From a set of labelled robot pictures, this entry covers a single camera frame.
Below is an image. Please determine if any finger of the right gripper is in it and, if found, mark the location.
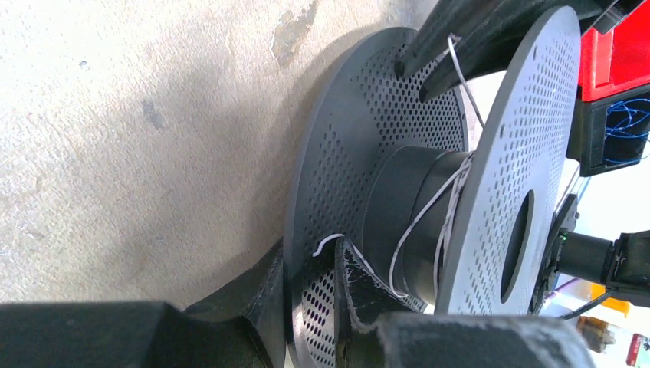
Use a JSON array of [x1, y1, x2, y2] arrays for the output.
[[417, 0, 610, 104], [395, 0, 501, 77]]

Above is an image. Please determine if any black cable spool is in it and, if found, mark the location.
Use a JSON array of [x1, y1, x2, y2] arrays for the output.
[[284, 6, 580, 367]]

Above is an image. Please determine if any white cable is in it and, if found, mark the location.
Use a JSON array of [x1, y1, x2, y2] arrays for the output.
[[311, 32, 486, 300]]

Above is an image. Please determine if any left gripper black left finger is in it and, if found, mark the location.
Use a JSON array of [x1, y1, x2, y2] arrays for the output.
[[1, 243, 285, 367]]

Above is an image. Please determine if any red plastic bin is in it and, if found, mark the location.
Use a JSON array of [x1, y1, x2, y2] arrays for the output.
[[579, 1, 649, 102]]

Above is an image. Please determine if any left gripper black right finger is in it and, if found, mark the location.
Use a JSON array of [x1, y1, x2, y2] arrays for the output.
[[333, 237, 595, 367]]

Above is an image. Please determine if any black plastic bin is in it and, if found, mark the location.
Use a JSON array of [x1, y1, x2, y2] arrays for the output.
[[566, 84, 649, 177]]

